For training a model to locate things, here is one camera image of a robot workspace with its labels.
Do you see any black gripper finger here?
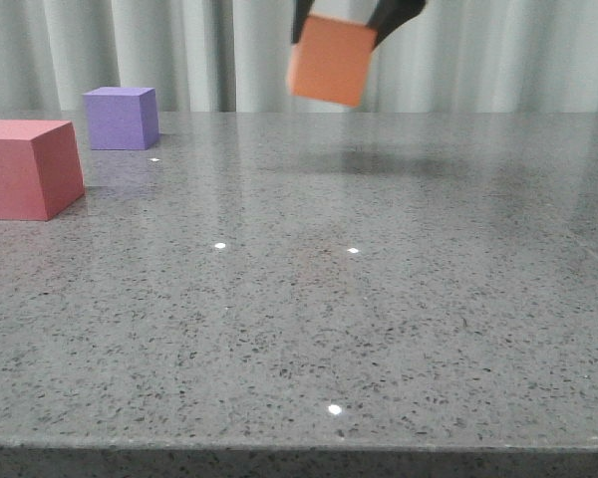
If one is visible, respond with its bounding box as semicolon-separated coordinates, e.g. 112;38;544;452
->
366;0;427;49
291;0;315;45

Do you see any orange foam cube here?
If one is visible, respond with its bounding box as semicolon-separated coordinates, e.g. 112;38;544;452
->
287;15;377;108

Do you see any purple foam cube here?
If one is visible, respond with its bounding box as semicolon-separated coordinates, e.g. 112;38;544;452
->
83;87;159;150

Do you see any pale green curtain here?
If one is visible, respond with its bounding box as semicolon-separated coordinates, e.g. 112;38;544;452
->
0;1;598;113

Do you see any red foam block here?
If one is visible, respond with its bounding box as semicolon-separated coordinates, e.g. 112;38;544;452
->
0;119;85;221

